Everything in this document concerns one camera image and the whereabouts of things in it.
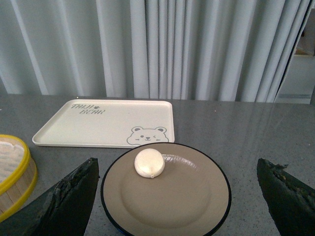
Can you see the yellow-rimmed bamboo steamer basket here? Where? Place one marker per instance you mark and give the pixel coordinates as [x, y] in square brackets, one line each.
[18, 174]

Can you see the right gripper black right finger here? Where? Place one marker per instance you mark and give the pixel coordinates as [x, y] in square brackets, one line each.
[291, 203]

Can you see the beige plate with black rim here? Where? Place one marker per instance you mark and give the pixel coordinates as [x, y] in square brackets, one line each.
[191, 197]

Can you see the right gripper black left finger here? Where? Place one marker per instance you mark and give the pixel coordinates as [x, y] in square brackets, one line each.
[63, 210]

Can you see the cream bear-print tray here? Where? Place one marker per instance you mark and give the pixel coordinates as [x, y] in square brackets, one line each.
[108, 124]

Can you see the grey pleated curtain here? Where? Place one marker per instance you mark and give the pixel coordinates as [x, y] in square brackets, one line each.
[223, 50]

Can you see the white steamed bun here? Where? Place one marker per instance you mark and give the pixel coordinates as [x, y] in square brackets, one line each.
[149, 163]

